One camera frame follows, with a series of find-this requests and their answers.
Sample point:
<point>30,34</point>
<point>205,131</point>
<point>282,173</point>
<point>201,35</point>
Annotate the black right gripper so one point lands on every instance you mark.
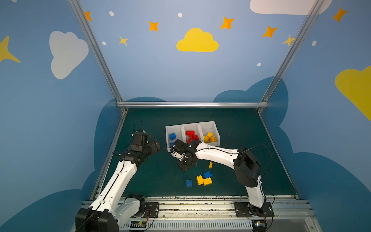
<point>187,162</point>

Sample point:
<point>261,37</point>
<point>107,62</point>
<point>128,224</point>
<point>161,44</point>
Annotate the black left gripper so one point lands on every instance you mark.
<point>153,146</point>

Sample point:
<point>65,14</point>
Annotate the yellow lego brick bottom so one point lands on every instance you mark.
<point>200,180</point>

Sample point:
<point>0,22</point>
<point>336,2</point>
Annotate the large red lego brick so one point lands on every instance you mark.
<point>190,132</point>
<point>193,137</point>

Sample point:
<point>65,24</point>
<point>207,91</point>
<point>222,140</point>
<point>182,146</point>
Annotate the yellow wide lego brick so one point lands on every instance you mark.
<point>207,181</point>

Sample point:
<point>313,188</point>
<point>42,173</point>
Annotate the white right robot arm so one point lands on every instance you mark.
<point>246,166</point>

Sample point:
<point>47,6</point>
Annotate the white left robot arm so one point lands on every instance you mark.
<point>105,214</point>

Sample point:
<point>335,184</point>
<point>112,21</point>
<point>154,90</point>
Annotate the white left plastic bin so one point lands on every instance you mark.
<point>178,130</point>

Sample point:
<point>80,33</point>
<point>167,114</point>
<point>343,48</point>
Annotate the green table mat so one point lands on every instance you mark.
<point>239,128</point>

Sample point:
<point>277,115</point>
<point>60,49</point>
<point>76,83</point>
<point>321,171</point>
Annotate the white middle plastic bin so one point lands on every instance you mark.
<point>197,129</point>

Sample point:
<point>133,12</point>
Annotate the aluminium back frame rail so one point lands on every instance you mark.
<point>152,104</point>

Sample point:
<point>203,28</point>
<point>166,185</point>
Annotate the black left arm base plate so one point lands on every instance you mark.
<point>149,210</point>

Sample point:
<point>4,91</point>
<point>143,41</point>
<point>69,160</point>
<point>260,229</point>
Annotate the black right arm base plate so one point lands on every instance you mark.
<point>246,210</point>

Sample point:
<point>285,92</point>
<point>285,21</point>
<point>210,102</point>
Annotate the aluminium right frame post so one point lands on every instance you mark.
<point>300,37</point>

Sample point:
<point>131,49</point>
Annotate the aluminium frame post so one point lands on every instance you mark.
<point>81,17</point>
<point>300,37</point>

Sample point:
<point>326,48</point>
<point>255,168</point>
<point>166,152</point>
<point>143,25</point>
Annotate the aluminium front rail bed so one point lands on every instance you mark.
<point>217,214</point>

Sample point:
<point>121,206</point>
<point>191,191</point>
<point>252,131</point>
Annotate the aluminium left frame post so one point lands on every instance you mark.
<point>81,17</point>

